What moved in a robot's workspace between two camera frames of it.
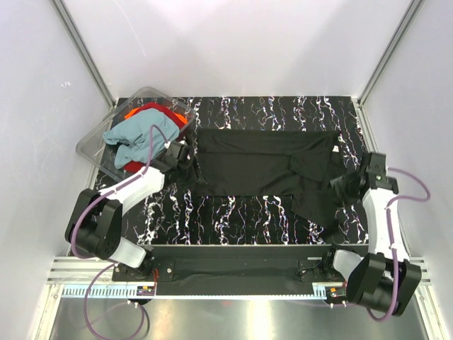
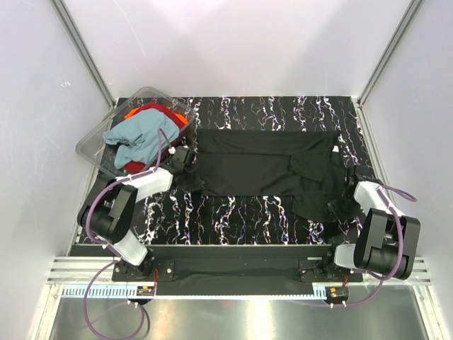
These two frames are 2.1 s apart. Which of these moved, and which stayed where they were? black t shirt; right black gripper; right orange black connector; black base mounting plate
Moved: right black gripper
Stayed: black t shirt; black base mounting plate; right orange black connector
